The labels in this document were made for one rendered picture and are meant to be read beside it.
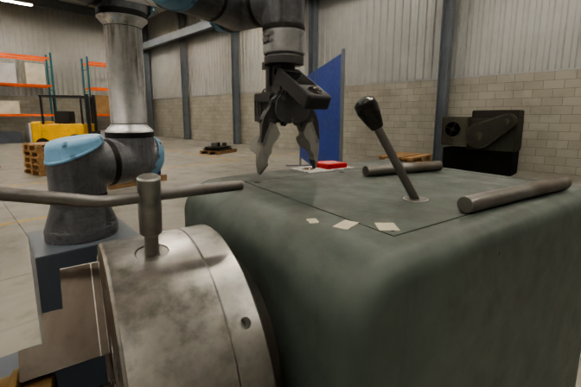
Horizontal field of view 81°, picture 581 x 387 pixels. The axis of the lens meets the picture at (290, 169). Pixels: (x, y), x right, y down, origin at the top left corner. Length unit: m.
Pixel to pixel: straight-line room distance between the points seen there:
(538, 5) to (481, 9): 1.24
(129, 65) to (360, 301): 0.79
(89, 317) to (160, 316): 0.15
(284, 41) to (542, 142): 9.81
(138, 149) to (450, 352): 0.78
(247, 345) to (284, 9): 0.49
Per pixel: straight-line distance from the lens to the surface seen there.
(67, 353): 0.47
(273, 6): 0.63
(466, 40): 10.93
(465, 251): 0.40
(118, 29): 0.96
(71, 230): 0.88
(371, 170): 0.70
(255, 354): 0.36
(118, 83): 0.94
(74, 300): 0.48
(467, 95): 10.65
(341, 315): 0.31
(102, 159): 0.89
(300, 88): 0.55
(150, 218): 0.37
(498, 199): 0.53
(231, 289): 0.37
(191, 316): 0.35
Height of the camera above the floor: 1.38
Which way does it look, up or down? 9 degrees down
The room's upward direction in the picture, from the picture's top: straight up
